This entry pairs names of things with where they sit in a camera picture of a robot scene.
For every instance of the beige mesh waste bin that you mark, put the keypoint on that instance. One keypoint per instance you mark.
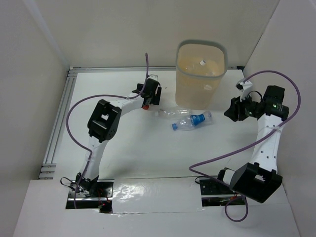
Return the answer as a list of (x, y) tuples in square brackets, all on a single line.
[(194, 91)]

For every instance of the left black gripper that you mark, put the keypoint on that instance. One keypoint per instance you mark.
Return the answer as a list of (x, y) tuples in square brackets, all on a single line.
[(153, 96)]

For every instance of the clear bottle near bin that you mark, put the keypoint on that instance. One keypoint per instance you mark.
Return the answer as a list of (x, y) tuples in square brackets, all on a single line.
[(172, 113)]

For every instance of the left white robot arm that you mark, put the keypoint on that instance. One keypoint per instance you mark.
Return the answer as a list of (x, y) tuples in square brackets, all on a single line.
[(103, 125)]

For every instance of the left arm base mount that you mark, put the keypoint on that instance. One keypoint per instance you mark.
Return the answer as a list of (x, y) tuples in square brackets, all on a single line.
[(101, 197)]

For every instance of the glossy white tape sheet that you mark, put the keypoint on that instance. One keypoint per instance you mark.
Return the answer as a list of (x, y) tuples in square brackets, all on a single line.
[(156, 195)]

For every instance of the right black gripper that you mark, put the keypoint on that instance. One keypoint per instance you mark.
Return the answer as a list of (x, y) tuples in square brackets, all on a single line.
[(236, 106)]

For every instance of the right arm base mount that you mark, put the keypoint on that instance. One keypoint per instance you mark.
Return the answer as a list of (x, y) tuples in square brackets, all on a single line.
[(216, 194)]

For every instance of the aluminium frame rail left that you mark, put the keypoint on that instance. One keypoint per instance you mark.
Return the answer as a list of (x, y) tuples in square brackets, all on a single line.
[(51, 155)]

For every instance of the capless clear bottle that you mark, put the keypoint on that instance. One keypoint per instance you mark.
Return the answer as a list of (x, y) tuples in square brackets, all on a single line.
[(212, 71)]

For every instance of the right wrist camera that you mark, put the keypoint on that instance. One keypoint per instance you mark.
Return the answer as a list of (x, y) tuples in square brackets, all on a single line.
[(245, 87)]

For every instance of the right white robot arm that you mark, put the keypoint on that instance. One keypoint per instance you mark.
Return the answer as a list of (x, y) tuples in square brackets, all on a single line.
[(258, 179)]

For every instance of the clear bottle front white cap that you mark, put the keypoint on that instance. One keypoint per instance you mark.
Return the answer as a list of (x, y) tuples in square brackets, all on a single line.
[(196, 67)]

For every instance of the blue-labelled blue-capped bottle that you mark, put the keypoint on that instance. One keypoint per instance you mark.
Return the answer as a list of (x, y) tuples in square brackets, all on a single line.
[(191, 122)]

